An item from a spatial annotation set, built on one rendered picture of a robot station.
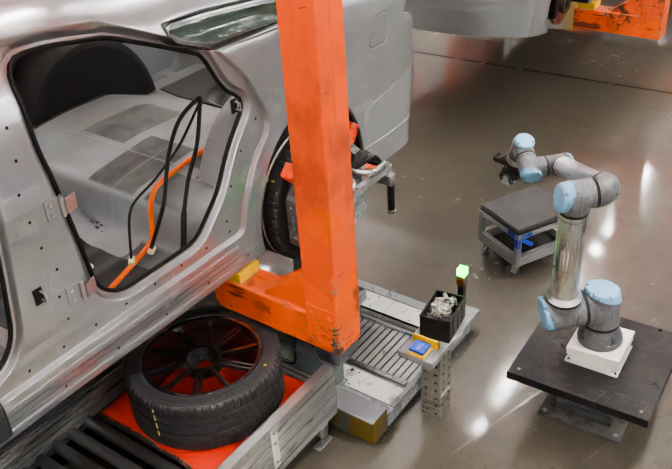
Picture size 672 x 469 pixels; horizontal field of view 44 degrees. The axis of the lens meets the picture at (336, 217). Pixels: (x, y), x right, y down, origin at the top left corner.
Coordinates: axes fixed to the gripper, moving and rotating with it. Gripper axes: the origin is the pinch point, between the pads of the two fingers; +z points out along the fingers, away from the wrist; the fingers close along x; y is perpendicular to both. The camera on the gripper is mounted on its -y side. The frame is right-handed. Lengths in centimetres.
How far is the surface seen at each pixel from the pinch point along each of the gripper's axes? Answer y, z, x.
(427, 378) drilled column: 54, 18, -86
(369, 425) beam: 56, 22, -119
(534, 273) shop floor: 28, 81, 23
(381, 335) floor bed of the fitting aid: 16, 58, -79
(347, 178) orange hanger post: -5, -76, -95
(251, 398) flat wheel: 27, -12, -160
